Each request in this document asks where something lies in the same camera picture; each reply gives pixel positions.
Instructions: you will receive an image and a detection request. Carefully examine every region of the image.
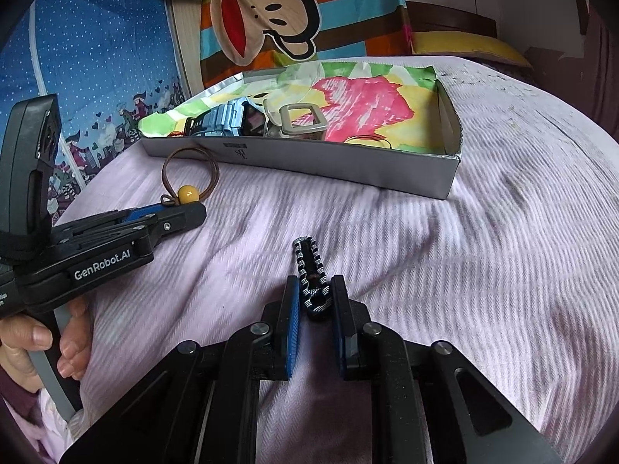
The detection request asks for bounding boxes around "brown hair tie yellow bead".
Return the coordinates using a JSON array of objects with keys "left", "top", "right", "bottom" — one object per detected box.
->
[{"left": 159, "top": 146, "right": 221, "bottom": 207}]

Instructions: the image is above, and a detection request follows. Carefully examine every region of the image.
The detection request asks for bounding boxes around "light blue wrist watch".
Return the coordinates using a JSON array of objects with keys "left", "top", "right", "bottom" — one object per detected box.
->
[{"left": 183, "top": 97, "right": 267, "bottom": 137}]

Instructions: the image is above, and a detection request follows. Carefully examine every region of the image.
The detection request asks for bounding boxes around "grey wrist watch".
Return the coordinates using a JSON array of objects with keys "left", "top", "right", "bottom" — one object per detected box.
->
[{"left": 263, "top": 101, "right": 328, "bottom": 140}]

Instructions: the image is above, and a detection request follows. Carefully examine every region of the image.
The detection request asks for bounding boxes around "black white braided bracelet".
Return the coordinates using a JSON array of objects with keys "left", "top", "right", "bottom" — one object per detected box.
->
[{"left": 291, "top": 234, "right": 335, "bottom": 323}]

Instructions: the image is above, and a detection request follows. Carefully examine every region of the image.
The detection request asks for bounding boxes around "left hand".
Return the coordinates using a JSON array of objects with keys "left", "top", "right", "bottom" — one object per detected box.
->
[{"left": 1, "top": 297, "right": 92, "bottom": 393}]

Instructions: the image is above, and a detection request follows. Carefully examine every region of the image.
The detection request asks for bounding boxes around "pink bed sheet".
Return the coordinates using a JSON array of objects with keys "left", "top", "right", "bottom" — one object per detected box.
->
[{"left": 21, "top": 58, "right": 618, "bottom": 463}]

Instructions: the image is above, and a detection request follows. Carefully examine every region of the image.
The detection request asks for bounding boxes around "blue fabric wardrobe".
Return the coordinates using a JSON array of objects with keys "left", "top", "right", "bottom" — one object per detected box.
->
[{"left": 1, "top": 0, "right": 185, "bottom": 219}]

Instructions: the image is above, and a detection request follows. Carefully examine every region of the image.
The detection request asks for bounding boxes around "striped monkey cartoon cloth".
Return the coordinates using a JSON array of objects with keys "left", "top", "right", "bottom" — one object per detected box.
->
[{"left": 200, "top": 0, "right": 413, "bottom": 86}]

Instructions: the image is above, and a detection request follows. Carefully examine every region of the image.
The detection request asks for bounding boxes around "colourful paper-lined cardboard tray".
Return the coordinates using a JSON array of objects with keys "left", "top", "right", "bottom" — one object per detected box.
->
[{"left": 139, "top": 58, "right": 462, "bottom": 199}]

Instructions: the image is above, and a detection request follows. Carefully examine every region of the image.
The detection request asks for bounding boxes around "yellow pillow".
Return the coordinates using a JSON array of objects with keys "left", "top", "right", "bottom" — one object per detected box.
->
[{"left": 413, "top": 31, "right": 532, "bottom": 68}]

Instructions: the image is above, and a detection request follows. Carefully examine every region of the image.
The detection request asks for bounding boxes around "brown wooden headboard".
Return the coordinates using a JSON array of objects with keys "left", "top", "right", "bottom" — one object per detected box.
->
[{"left": 406, "top": 1, "right": 498, "bottom": 38}]

